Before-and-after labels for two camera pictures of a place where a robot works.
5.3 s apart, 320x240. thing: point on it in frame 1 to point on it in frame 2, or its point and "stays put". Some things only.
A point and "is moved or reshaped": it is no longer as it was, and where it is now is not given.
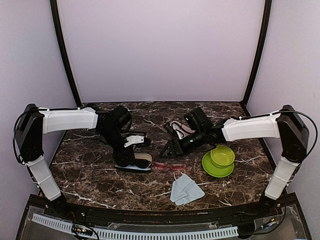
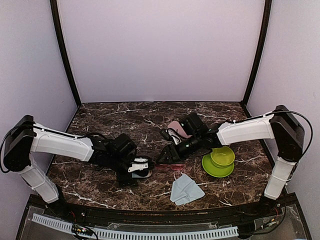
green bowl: (222, 156) stays put
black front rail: (111, 215) stays put
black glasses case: (131, 168) to (141, 174)
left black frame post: (57, 22) stays put
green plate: (214, 170) stays put
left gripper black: (127, 152) to (126, 181)
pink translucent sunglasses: (164, 166) stays put
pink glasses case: (187, 128) is moved or reshaped
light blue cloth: (184, 190) stays put
